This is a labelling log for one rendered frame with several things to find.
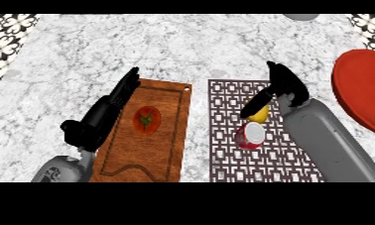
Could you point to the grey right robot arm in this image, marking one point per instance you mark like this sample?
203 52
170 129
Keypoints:
330 141

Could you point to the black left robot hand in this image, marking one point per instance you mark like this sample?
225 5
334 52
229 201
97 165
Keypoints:
100 120

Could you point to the red bowl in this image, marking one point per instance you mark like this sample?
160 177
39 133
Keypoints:
359 87

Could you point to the brown patterned placemat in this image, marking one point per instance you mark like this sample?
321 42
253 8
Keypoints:
259 163

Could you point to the red tomato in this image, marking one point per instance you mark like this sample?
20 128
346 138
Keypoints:
147 120

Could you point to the red can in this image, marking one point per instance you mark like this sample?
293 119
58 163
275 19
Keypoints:
250 135

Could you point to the brown wooden cutting board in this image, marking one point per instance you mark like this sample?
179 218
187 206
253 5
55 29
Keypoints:
144 136

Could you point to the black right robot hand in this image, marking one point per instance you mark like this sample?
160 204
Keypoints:
286 83

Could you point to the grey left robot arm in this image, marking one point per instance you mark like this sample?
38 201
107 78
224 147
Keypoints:
66 168

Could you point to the grey round object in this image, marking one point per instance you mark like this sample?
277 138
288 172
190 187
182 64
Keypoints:
302 16

